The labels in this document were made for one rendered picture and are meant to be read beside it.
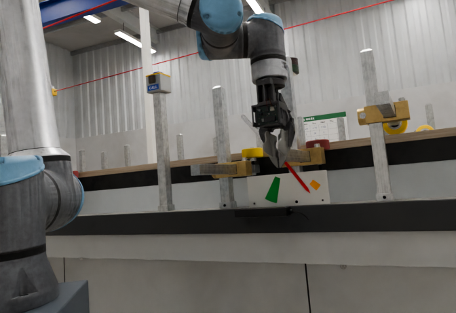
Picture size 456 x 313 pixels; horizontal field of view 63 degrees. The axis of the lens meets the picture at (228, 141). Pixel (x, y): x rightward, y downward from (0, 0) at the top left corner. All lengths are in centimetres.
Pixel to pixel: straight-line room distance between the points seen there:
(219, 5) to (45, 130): 49
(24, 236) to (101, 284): 126
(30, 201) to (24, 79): 33
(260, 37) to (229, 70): 835
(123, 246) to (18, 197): 88
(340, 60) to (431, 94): 194
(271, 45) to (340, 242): 61
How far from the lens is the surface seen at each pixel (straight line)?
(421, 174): 134
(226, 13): 79
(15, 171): 76
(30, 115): 96
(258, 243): 126
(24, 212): 76
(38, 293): 77
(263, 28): 94
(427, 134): 134
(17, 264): 76
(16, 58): 100
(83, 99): 1158
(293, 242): 121
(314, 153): 115
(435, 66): 869
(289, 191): 117
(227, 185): 126
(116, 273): 191
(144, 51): 285
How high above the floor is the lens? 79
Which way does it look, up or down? 6 degrees up
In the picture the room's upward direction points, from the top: 5 degrees counter-clockwise
